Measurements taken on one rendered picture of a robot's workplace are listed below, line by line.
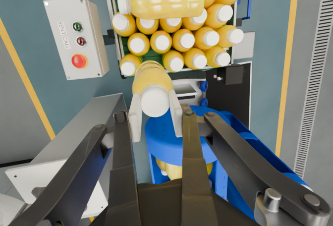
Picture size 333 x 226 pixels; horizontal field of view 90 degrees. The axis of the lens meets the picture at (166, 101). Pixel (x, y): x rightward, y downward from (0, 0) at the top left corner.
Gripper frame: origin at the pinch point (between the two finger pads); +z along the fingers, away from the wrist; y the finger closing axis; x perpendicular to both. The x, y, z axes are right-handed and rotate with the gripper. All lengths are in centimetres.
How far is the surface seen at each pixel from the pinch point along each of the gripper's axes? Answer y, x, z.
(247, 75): 85, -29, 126
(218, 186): 16.3, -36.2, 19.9
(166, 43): 4.6, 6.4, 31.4
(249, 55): 43, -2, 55
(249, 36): 42, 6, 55
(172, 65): 5.9, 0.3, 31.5
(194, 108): 14.8, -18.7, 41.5
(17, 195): -130, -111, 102
